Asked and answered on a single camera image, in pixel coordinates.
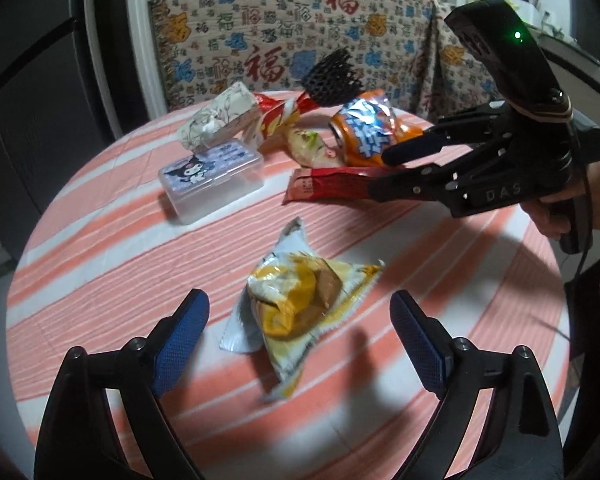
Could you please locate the floral tissue pack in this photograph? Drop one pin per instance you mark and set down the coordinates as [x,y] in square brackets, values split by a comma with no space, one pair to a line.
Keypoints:
[220,115]

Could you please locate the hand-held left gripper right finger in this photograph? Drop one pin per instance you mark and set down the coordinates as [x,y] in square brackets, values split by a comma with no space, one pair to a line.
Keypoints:
[420,345]

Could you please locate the red and white wrapper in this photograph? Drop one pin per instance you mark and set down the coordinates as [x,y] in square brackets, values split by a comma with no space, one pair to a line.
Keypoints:
[275,117]

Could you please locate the printed patterned cloth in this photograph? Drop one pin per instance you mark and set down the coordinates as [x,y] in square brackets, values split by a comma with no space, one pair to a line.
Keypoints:
[280,25]

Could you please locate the yellow snack wrapper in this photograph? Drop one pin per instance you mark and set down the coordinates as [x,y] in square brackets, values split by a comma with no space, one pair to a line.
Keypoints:
[290,305]

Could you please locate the red stick packet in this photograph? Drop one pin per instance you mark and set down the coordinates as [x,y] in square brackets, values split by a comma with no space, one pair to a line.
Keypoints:
[330,185]

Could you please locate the person's right hand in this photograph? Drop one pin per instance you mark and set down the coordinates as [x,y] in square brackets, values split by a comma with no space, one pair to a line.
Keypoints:
[542,217]

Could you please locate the black foam net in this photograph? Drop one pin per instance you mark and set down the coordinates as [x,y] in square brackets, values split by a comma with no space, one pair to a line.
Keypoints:
[330,82]

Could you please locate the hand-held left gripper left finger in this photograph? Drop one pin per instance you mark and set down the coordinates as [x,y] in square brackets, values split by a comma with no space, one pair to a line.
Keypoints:
[180,345]

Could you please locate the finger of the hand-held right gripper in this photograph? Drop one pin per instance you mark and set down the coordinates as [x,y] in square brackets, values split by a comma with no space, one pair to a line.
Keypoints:
[400,187]
[410,147]

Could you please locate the clear plastic box cartoon print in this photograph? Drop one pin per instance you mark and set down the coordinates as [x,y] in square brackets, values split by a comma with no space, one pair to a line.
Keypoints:
[215,185]

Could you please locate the pink striped tablecloth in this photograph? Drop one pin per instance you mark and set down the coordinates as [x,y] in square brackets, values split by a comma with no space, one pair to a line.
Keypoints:
[105,260]

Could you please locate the orange snack bag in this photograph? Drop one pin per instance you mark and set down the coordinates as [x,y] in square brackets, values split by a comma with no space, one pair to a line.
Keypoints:
[365,130]

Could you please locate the pale green snack packet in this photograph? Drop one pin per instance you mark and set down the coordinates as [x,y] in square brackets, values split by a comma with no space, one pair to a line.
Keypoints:
[307,147]

